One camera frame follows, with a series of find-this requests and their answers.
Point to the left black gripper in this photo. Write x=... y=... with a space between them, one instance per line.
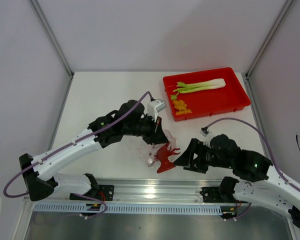
x=156 y=135

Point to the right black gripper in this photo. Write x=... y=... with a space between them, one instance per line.
x=186 y=160

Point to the red toy lobster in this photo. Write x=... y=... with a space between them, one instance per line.
x=163 y=154

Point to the clear pink-dotted zip bag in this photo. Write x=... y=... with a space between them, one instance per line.
x=146 y=152

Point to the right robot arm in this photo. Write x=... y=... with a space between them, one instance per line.
x=256 y=180

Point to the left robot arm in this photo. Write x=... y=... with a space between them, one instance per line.
x=41 y=172

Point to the yellow pasta pile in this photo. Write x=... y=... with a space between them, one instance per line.
x=181 y=108

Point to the red plastic tray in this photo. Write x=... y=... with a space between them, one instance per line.
x=231 y=98

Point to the green white celery stalk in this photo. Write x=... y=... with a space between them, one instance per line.
x=187 y=88

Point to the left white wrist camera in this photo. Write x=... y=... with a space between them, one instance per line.
x=154 y=107

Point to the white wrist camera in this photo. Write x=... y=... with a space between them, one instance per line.
x=206 y=133
x=154 y=107

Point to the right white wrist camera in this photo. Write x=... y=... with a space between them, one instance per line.
x=206 y=133

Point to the white slotted cable duct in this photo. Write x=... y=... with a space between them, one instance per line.
x=125 y=208

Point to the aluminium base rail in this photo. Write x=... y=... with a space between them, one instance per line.
x=126 y=191

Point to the right aluminium frame post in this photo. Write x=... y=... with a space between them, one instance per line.
x=274 y=29

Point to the aluminium frame post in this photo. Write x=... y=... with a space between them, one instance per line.
x=274 y=29
x=42 y=19

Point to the left aluminium frame post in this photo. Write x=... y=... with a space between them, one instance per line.
x=42 y=19

